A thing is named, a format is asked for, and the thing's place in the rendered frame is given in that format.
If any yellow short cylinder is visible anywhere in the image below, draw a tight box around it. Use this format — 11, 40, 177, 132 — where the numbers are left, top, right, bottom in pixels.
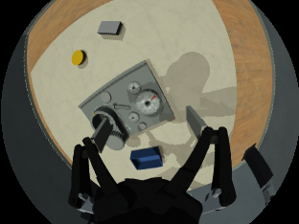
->
72, 50, 86, 65

